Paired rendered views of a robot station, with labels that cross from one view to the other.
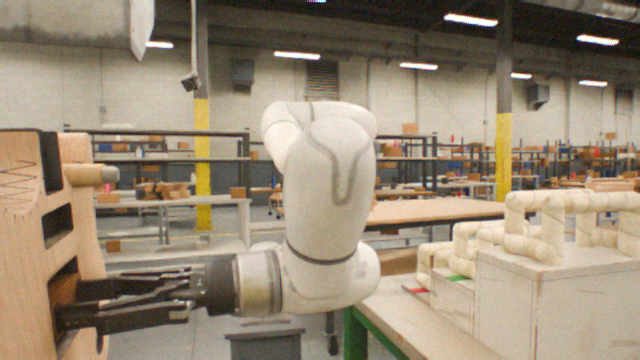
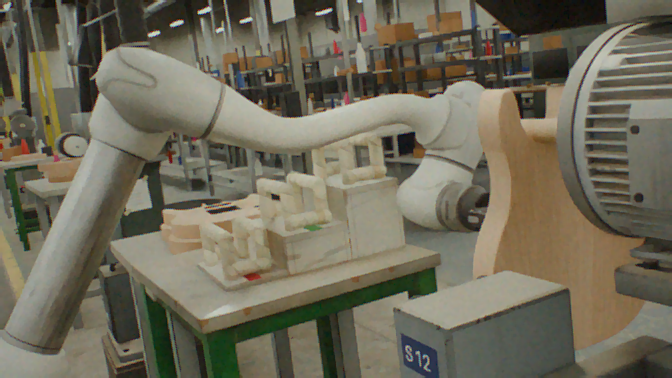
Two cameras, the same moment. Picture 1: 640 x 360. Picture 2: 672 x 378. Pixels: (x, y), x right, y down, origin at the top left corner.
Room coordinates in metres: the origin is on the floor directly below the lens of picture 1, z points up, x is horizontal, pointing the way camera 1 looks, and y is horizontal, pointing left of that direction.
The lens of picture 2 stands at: (0.94, 1.30, 1.36)
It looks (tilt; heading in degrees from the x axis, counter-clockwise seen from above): 9 degrees down; 260
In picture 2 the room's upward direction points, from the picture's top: 7 degrees counter-clockwise
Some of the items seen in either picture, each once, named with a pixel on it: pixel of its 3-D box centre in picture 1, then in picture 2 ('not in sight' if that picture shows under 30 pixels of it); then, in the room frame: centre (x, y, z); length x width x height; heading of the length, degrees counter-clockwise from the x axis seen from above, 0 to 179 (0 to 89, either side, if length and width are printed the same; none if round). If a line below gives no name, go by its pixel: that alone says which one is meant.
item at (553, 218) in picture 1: (552, 234); (376, 159); (0.55, -0.36, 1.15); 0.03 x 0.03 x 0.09
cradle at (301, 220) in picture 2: (466, 268); (308, 218); (0.74, -0.30, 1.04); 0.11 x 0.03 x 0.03; 15
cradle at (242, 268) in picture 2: (427, 282); (248, 267); (0.90, -0.26, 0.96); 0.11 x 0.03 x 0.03; 15
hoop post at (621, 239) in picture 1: (630, 228); not in sight; (0.59, -0.52, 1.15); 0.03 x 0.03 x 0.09
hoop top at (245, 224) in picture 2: (470, 254); (248, 225); (0.88, -0.36, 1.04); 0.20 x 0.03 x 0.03; 104
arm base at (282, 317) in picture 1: (259, 308); not in sight; (1.32, 0.25, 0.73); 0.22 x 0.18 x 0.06; 100
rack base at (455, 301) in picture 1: (503, 293); (297, 239); (0.77, -0.39, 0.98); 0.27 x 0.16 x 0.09; 105
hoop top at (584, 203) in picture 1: (593, 202); (359, 139); (0.57, -0.44, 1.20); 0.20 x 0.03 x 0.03; 104
